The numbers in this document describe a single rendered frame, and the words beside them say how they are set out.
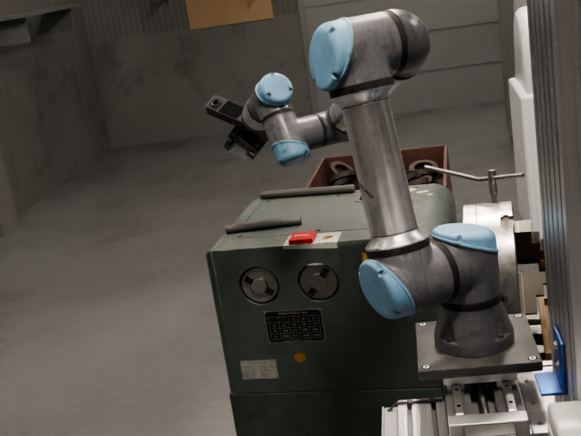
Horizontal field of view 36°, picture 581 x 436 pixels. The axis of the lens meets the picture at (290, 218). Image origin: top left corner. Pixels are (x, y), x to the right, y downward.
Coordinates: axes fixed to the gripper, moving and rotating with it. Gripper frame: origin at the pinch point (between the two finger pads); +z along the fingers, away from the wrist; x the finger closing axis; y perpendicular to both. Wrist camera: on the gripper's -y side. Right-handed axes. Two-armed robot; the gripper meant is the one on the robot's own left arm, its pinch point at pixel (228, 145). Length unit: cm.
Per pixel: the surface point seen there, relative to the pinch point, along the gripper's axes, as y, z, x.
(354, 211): 36.0, 7.0, 11.6
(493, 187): 60, -10, 33
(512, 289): 76, -14, 10
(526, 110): 105, 196, 241
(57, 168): -167, 694, 222
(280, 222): 22.2, 9.9, -3.0
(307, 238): 28.9, -4.8, -9.0
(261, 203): 15.7, 33.2, 9.5
